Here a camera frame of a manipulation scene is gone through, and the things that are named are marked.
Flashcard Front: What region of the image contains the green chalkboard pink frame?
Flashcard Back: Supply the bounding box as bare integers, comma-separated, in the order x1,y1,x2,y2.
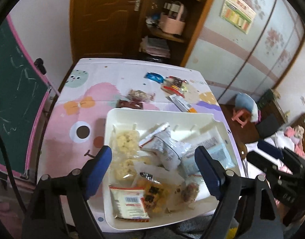
0,17,49,179

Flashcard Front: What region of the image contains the pile of colourful candies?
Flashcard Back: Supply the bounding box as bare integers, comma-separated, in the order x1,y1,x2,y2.
161,76,189,98

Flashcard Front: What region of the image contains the cartoon patterned table mat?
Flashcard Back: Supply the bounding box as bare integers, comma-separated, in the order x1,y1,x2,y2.
36,58,239,233

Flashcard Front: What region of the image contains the stack of folded papers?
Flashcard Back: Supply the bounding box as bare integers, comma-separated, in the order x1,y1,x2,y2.
139,36,171,58

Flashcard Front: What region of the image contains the wall calendar poster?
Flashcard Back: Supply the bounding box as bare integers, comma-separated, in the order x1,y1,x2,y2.
220,0,256,34

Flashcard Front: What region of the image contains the round brown cake packet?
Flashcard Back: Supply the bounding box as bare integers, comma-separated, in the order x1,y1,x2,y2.
127,90,155,102

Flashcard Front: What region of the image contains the orange fried snack bag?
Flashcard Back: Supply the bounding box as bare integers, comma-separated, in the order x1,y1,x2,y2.
134,172,175,215

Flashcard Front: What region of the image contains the brown wooden door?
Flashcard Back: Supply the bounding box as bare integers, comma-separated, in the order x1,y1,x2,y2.
70,0,147,63

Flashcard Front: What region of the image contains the white orange snack packet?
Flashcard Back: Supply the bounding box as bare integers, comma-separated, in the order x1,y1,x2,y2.
168,94,197,113

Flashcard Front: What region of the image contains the clear yellow puff snack bag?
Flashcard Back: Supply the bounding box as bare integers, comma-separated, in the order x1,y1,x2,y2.
111,130,140,158

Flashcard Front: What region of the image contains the pink plastic stool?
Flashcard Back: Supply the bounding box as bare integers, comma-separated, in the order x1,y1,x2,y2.
231,108,251,128

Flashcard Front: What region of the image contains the white plastic storage bin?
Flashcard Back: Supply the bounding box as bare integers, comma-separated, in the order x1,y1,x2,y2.
102,109,240,231

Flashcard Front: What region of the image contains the dark red snack bar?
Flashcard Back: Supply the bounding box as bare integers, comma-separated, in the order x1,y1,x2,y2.
116,99,143,110

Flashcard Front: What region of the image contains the blue snack packet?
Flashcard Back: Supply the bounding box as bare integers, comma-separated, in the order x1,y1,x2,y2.
144,72,164,84

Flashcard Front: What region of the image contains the white barcode snack packet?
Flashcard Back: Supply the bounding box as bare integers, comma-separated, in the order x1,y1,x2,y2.
109,186,150,222

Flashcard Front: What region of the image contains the small brown pastry packet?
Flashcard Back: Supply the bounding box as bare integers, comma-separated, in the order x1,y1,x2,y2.
181,182,199,203

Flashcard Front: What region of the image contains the white red snack bag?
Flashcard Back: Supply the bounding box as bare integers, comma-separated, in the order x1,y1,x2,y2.
139,122,191,171

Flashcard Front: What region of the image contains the blue white cushion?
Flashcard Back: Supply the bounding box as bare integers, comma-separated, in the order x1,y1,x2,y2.
235,93,259,122

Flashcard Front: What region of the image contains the pink blanket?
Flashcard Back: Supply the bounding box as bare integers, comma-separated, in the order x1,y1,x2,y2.
284,125,305,157

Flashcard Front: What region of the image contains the wooden corner shelf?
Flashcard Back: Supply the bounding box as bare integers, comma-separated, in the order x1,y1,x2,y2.
139,0,214,67

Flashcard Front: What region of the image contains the large white blue packet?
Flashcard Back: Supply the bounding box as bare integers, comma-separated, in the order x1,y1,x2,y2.
181,127,236,177

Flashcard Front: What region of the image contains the black clip on chalkboard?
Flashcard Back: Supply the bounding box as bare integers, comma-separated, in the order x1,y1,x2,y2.
34,58,47,75

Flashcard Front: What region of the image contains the pink basket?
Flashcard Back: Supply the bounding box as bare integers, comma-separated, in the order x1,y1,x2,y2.
158,1,187,35

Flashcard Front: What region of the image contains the pastel sliding wardrobe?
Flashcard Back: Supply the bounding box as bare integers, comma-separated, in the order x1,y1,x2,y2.
186,0,305,104

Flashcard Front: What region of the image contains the metal door handle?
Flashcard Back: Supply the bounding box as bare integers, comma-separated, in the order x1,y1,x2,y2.
128,0,141,11

